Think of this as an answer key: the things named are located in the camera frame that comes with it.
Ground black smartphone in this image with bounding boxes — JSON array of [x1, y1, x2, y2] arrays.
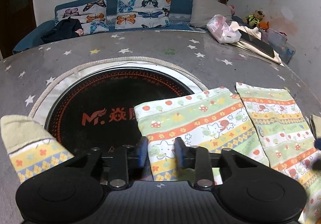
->
[[237, 29, 275, 58]]

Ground cream cloth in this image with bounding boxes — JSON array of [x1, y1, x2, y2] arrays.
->
[[227, 21, 285, 65]]

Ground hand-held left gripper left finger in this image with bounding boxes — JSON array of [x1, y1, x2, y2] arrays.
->
[[59, 136, 149, 191]]

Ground blue sofa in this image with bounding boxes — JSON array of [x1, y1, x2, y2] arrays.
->
[[12, 0, 251, 55]]

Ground cartoon print children's pants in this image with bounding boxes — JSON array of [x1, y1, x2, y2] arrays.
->
[[0, 82, 321, 224]]

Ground clear plastic box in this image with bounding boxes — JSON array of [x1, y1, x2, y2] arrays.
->
[[266, 29, 296, 64]]

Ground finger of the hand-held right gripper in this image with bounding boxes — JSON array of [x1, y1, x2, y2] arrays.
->
[[312, 138, 321, 170]]

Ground dark wooden door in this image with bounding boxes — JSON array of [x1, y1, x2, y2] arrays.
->
[[0, 0, 38, 60]]

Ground teddy bear with yellow vest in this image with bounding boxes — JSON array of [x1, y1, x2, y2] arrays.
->
[[242, 9, 266, 27]]

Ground pink white plastic bag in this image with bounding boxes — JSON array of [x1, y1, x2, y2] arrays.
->
[[206, 14, 242, 44]]

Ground butterfly print cushion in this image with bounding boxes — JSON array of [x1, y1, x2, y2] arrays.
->
[[55, 0, 109, 36], [115, 0, 173, 31]]

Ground black round induction cooktop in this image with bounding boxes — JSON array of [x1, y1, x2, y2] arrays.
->
[[45, 68, 195, 162]]

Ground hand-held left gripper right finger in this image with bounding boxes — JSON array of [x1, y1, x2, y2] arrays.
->
[[174, 137, 262, 191]]

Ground grey pillow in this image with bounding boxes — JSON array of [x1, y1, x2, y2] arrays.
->
[[190, 0, 232, 29]]

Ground grey star print tablecloth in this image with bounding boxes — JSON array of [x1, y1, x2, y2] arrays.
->
[[0, 27, 321, 224]]

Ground dark clothing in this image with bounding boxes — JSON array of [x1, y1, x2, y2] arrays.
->
[[41, 17, 84, 44]]

